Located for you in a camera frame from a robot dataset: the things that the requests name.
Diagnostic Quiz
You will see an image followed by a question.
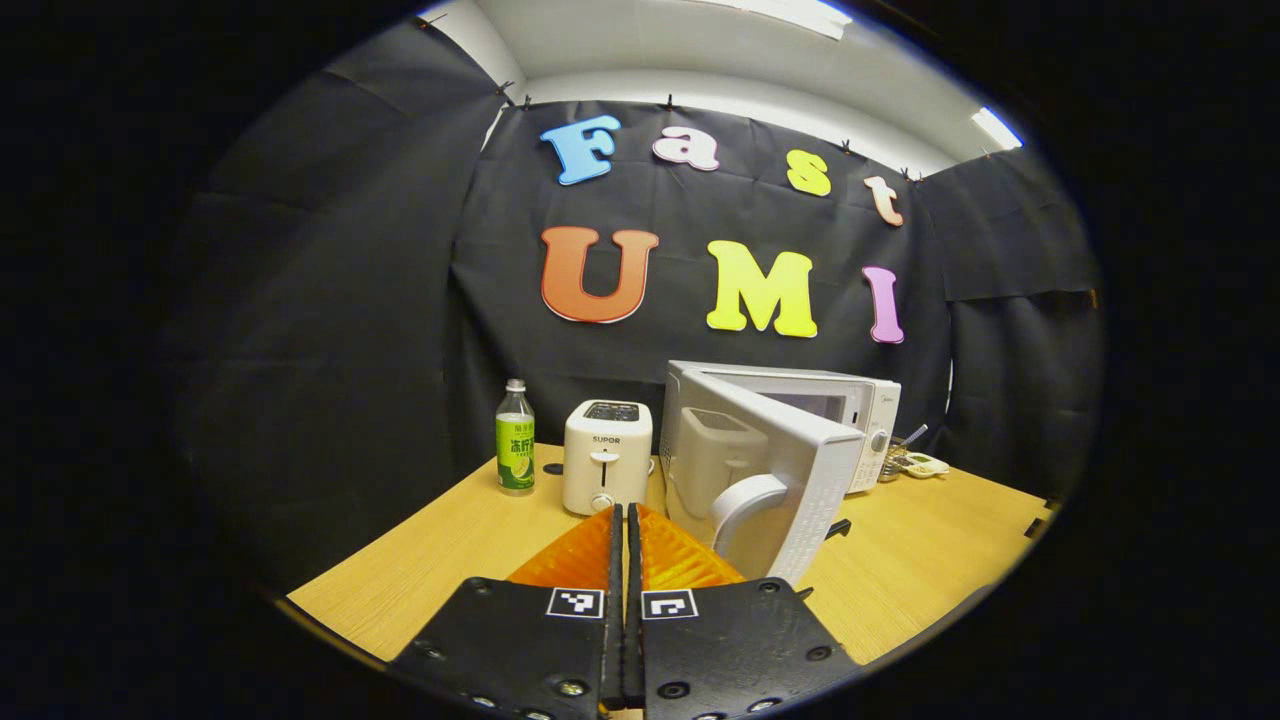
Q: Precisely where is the white microwave oven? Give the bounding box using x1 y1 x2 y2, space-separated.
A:
657 359 902 587

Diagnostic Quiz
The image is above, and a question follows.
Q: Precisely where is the green label drink bottle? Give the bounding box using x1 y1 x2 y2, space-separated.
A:
495 378 537 497

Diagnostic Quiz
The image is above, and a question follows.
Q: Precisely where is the white toaster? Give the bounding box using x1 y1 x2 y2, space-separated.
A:
561 399 655 518

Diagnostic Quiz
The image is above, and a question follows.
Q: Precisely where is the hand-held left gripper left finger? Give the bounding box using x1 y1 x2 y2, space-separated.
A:
386 503 628 720

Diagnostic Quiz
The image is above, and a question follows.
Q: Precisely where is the metal wire rack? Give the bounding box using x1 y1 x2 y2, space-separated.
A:
879 424 930 484

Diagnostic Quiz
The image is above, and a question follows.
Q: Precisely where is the large ceiling light panel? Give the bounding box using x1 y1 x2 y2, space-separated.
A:
700 0 853 41

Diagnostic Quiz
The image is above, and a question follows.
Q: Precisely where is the black backdrop cloth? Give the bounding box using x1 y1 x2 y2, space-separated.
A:
165 20 1106 591

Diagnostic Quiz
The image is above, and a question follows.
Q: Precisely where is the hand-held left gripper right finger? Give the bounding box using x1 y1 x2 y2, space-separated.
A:
625 503 863 720

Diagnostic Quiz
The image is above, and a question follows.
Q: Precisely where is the small ceiling light panel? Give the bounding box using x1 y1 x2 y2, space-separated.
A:
969 106 1024 152

